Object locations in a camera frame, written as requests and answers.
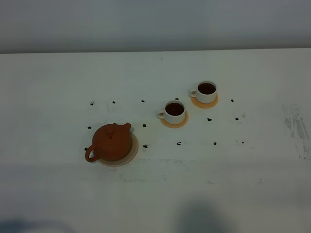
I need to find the far white teacup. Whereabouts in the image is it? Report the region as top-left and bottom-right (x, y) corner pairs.
(189, 81), (217, 104)

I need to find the near orange saucer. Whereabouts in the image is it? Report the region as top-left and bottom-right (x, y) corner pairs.
(160, 111), (189, 129)

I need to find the round beige teapot coaster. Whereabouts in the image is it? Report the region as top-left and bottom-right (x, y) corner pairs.
(98, 133), (138, 167)

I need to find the far orange saucer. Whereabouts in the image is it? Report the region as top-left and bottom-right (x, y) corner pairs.
(190, 95), (219, 109)

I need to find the brown clay teapot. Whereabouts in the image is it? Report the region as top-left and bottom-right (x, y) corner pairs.
(85, 123), (133, 163)

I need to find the orange saucer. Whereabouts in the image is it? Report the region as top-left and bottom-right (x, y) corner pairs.
(190, 95), (219, 109)
(160, 111), (189, 129)

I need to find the white teacup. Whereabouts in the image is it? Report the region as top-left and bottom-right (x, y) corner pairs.
(189, 81), (217, 104)
(156, 100), (186, 125)

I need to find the near white teacup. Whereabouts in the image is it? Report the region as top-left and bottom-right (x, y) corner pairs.
(156, 100), (186, 125)

